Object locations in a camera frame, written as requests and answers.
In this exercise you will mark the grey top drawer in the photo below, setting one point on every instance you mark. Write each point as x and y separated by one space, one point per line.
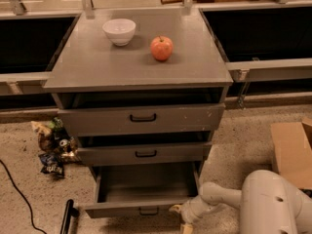
141 120

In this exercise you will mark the black metal bar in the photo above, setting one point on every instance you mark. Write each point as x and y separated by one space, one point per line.
69 212

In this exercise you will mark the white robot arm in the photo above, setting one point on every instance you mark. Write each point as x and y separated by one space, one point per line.
268 204

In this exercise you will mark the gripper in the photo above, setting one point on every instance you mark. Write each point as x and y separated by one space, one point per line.
189 214

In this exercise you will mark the right black bin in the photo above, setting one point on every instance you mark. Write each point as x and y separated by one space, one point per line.
263 34

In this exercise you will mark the grey middle drawer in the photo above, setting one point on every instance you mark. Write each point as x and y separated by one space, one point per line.
144 154

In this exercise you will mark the grey bottom drawer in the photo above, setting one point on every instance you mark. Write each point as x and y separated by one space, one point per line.
145 189

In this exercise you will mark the red apple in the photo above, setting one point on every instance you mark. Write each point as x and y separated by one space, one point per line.
161 48

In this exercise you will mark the wooden stick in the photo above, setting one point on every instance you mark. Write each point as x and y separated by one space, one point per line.
163 2

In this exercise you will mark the left black bin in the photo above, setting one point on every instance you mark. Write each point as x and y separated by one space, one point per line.
32 45

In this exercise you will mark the grey drawer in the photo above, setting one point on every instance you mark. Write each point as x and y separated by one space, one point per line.
141 120
145 189
144 154

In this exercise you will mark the green snack bag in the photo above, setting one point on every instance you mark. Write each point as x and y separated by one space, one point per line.
56 126

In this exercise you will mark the white ceramic bowl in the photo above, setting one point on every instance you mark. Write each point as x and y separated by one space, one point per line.
119 31

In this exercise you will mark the cardboard box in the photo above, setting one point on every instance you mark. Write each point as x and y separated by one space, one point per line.
293 152

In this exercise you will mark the soda can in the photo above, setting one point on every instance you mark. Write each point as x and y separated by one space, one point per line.
64 145

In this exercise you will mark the black bin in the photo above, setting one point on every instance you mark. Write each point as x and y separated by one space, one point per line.
263 34
32 45

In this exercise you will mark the grey drawer cabinet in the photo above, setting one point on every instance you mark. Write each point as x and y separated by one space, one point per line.
92 72

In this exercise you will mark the blue snack bag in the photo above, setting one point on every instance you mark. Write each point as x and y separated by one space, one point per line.
52 165

